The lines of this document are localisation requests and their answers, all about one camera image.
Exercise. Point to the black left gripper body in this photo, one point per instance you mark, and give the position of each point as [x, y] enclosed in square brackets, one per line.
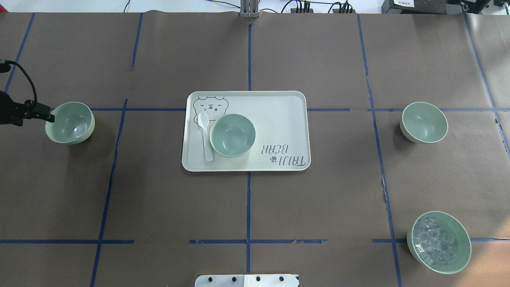
[8, 110]

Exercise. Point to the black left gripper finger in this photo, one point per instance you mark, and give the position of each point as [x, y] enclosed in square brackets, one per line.
[40, 111]

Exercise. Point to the white plastic spoon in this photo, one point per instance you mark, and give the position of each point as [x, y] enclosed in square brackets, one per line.
[203, 122]

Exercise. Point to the green bowl on tray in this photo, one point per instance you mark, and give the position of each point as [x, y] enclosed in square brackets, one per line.
[232, 135]

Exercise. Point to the cream bear tray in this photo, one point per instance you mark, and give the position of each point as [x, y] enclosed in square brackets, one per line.
[281, 124]

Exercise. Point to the black power strip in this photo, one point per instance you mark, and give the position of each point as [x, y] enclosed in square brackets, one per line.
[336, 9]

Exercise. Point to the dark equipment box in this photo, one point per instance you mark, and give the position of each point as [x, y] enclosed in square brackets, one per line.
[414, 7]

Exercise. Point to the green bowl with ice cubes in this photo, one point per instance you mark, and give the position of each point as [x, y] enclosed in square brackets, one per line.
[440, 242]

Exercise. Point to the grey aluminium post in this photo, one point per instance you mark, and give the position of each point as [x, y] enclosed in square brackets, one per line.
[249, 9]

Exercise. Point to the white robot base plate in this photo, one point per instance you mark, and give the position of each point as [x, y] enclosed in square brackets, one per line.
[248, 280]

